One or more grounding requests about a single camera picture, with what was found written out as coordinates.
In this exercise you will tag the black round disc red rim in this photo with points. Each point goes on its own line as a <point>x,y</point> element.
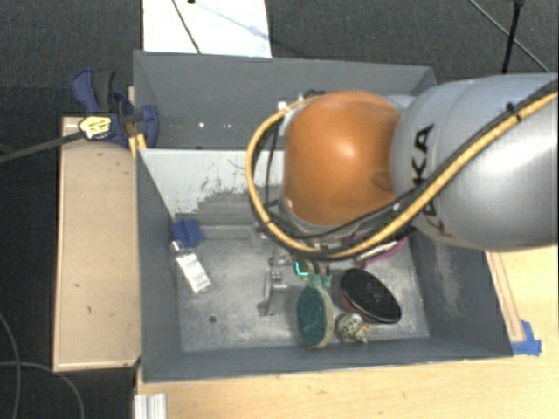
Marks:
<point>371,297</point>

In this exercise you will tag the small beige brown toy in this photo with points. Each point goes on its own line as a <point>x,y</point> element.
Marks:
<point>350,327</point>

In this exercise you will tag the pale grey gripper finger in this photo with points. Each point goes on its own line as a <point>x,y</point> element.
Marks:
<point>279,297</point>
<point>267,286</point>

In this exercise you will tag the grey metal bin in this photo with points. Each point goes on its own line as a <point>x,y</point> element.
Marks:
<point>236,304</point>

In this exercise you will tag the purple round object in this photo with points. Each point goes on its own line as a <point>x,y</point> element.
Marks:
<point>388,251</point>

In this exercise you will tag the dark green oval sponge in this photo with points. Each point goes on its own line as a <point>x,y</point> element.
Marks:
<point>312,317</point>

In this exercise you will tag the pale wood board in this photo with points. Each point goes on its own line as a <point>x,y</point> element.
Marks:
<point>96,242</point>

